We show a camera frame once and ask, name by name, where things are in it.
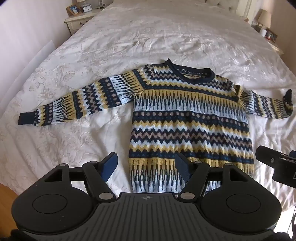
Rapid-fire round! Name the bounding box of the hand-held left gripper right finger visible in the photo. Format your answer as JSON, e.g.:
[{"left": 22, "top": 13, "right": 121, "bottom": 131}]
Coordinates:
[{"left": 174, "top": 153, "right": 249, "bottom": 201}]

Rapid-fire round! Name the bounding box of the patterned knit sweater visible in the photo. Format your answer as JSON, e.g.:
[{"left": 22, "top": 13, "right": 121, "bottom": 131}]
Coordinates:
[{"left": 18, "top": 59, "right": 293, "bottom": 193}]

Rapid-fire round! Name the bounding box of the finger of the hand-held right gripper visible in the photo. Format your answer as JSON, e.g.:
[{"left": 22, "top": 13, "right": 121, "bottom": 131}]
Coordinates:
[{"left": 255, "top": 146, "right": 296, "bottom": 170}]

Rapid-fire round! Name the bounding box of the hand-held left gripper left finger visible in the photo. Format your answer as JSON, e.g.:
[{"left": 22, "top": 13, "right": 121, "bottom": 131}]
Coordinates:
[{"left": 43, "top": 152, "right": 119, "bottom": 202}]

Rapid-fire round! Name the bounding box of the white embroidered bedspread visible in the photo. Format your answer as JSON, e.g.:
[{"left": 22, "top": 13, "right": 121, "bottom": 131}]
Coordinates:
[{"left": 0, "top": 0, "right": 296, "bottom": 212}]

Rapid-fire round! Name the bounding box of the tufted cream headboard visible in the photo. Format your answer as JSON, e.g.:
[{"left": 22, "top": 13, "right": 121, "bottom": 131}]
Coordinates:
[{"left": 205, "top": 0, "right": 246, "bottom": 15}]

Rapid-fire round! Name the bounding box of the bedside lamp with shade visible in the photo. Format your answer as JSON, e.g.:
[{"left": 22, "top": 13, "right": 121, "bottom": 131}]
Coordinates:
[{"left": 256, "top": 9, "right": 272, "bottom": 29}]

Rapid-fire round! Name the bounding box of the cream bedside table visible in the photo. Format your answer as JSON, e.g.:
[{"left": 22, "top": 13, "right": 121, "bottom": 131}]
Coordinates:
[
  {"left": 64, "top": 9, "right": 102, "bottom": 36},
  {"left": 268, "top": 40, "right": 285, "bottom": 55}
]

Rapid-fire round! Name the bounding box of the wooden picture frame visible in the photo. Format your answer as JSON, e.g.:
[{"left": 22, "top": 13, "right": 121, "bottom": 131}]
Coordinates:
[{"left": 66, "top": 4, "right": 82, "bottom": 16}]

